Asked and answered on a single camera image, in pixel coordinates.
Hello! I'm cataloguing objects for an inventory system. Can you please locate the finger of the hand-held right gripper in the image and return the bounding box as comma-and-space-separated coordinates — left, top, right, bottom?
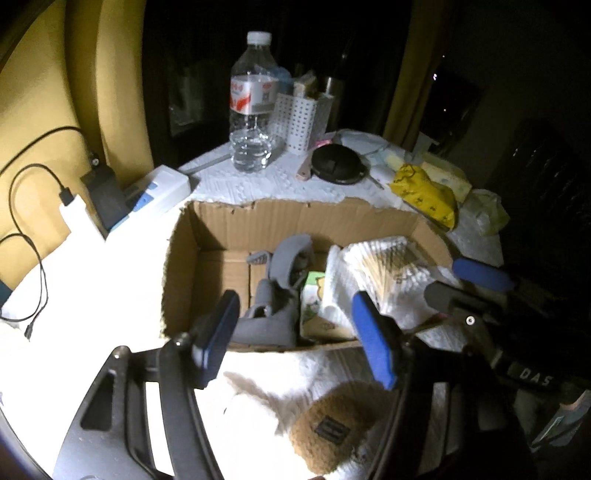
452, 257, 546, 303
424, 281, 505, 361

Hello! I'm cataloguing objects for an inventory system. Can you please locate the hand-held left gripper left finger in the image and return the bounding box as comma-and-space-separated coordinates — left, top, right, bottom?
53, 290, 241, 480

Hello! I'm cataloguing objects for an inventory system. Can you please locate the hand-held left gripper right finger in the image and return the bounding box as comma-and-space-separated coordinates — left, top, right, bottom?
352, 291, 539, 480

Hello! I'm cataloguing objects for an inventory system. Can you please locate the cardboard box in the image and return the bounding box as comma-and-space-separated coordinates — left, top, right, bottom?
161, 198, 455, 354

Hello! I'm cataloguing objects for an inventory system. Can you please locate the green illustrated packet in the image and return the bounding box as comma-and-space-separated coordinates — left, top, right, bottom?
300, 271, 356, 342

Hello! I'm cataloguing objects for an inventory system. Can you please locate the cotton swab box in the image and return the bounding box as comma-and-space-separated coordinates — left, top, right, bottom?
344, 236, 437, 311

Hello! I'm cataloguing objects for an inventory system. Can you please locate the grey strap brace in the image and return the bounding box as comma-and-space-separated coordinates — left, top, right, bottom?
229, 234, 313, 349

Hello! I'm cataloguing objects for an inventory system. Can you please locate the white soft packet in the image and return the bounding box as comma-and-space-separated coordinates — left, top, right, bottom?
339, 130, 407, 169

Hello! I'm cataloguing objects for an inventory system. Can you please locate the pale crumpled plastic bag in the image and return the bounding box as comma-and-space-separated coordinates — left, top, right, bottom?
462, 188, 511, 237

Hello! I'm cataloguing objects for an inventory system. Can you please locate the pale yellow packet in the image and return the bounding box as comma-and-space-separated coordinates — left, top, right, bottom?
418, 152, 473, 204

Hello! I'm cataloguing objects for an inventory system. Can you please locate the yellow printed packet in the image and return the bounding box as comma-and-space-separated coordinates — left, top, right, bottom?
389, 164, 460, 232

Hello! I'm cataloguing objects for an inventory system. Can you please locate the dark cabinet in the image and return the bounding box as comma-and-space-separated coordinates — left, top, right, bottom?
489, 119, 591, 282

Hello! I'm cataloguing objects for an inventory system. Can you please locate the white textured table cloth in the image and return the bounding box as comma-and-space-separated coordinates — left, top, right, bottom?
0, 131, 504, 480

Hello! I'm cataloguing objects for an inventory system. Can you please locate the white and blue box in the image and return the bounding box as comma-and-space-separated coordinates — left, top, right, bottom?
122, 165, 192, 229

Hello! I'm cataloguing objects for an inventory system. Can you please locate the black power adapter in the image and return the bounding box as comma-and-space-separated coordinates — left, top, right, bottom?
79, 159, 132, 232

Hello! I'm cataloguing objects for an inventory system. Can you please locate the small beige tool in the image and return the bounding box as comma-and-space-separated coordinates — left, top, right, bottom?
294, 154, 317, 182

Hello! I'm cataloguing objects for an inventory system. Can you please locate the white charger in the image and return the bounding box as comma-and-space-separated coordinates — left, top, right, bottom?
59, 194, 108, 241

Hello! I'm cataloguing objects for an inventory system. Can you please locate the dark screen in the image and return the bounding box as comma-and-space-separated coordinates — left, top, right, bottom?
431, 65, 484, 140

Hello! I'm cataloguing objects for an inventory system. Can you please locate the black round case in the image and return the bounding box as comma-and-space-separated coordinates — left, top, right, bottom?
310, 144, 370, 185

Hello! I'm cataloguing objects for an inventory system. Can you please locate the clear water bottle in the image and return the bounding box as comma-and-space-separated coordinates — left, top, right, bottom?
229, 31, 284, 174

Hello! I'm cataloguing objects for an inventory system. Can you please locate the narrow yellow curtain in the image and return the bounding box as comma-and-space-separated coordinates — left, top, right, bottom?
383, 0, 458, 149

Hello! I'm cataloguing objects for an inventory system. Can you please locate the white perforated holder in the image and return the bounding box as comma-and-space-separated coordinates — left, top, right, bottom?
272, 92, 334, 155

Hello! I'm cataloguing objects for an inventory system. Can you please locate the steel flask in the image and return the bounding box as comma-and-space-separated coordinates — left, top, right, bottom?
321, 76, 345, 100

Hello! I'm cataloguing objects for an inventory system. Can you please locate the wide yellow curtain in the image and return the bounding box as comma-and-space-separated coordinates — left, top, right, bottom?
0, 0, 155, 296

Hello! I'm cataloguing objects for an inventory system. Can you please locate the black cable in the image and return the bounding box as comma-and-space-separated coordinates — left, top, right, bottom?
0, 124, 93, 342

